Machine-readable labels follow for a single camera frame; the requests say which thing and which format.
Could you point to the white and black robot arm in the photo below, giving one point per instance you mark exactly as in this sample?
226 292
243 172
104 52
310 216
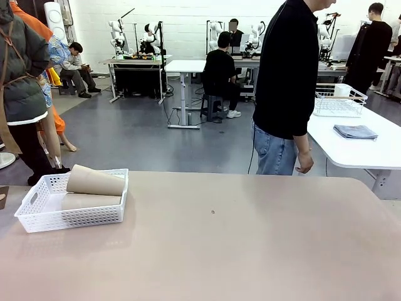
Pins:
150 39

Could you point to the seated person in black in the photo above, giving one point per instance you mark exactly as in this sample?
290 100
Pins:
219 69

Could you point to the brown paper cup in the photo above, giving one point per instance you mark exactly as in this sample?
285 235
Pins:
91 201
94 185

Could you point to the grey plastic stool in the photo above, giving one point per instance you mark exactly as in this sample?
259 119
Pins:
213 106

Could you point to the white box enclosure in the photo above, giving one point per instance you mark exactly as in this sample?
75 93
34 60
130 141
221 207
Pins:
343 47

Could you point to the person's right forearm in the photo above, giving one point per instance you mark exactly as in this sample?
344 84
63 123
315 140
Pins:
301 142

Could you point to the white perforated plastic basket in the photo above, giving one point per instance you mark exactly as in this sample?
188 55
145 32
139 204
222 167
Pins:
78 218

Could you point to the figure in green puffer jacket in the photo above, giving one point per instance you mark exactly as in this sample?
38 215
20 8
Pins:
22 78

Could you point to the dark brown flat object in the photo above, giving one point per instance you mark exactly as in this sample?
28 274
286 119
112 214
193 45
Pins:
3 197

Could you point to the white cup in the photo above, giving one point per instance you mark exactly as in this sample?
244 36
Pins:
342 90

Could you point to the blue cloth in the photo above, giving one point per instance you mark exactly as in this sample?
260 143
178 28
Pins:
355 131

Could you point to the dark low stool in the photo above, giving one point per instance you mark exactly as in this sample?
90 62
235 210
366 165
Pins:
65 87

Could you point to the person in black top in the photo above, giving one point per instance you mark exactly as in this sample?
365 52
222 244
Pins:
282 78

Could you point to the desk with black panel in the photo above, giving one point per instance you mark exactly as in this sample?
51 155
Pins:
138 78

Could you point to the background person in dark top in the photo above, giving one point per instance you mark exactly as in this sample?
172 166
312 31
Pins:
236 34

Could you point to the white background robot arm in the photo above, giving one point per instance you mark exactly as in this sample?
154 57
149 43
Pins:
116 40
214 29
255 37
326 37

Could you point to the person's right hand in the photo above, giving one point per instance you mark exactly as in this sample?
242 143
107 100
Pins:
305 161

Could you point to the white background desk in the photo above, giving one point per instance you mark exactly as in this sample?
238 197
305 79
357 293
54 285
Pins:
246 62
391 59
332 70

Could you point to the standing person in black coat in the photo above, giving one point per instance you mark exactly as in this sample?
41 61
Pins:
369 50

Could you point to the person in light top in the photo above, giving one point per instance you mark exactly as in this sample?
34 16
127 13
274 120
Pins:
396 47

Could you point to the seated man in grey clothes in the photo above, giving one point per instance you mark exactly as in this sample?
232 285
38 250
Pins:
73 67

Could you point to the white side table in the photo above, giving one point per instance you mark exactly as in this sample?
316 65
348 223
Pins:
360 150

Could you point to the yellow hanging garment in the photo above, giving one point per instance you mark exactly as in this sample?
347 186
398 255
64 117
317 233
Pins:
54 78

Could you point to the white round stand base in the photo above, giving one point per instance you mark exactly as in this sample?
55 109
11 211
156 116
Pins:
6 160

